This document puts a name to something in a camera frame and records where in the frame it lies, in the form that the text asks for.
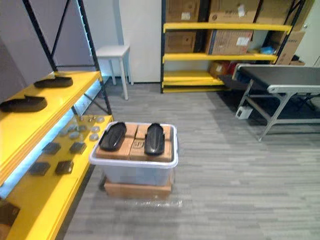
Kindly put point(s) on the black belt conveyor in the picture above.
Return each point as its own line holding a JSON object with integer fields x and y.
{"x": 280, "y": 77}

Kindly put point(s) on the yellow black storage rack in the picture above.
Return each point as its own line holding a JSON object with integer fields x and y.
{"x": 225, "y": 56}

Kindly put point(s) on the brown cardboard box in bin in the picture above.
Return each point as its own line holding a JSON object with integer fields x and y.
{"x": 117, "y": 150}

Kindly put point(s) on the tall leaning cardboard box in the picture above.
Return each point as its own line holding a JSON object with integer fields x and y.
{"x": 290, "y": 47}

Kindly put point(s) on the small white table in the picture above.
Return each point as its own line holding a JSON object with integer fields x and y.
{"x": 117, "y": 53}

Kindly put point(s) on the grey round metal part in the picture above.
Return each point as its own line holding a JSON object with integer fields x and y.
{"x": 94, "y": 137}
{"x": 74, "y": 135}
{"x": 100, "y": 119}
{"x": 95, "y": 129}
{"x": 63, "y": 132}

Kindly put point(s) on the large labelled cardboard box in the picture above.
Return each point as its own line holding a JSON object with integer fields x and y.
{"x": 233, "y": 11}

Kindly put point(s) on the white conveyor control box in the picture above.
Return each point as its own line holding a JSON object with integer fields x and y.
{"x": 243, "y": 112}

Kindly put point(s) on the red orange package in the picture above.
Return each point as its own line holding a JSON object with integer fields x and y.
{"x": 220, "y": 68}

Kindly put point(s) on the yellow black shelf rack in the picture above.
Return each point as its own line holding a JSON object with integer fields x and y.
{"x": 37, "y": 125}

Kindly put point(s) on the black plastic housing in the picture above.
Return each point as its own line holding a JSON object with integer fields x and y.
{"x": 111, "y": 137}
{"x": 23, "y": 103}
{"x": 53, "y": 82}
{"x": 154, "y": 140}

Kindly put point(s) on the flat cardboard box under bin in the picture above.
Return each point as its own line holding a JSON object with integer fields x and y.
{"x": 137, "y": 190}

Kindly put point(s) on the printed cardboard box in bin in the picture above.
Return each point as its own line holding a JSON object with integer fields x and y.
{"x": 152, "y": 156}

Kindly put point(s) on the dark square part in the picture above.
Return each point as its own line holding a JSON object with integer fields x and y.
{"x": 39, "y": 168}
{"x": 78, "y": 147}
{"x": 64, "y": 167}
{"x": 51, "y": 148}

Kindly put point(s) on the dark box on shelf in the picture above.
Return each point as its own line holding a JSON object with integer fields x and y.
{"x": 7, "y": 212}

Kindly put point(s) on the clear plastic storage bin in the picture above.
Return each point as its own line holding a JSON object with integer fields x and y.
{"x": 135, "y": 165}

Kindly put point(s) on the blue plastic bag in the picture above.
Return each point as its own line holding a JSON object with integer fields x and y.
{"x": 268, "y": 50}

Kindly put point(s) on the printed white-label cardboard box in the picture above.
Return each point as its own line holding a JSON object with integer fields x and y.
{"x": 228, "y": 42}

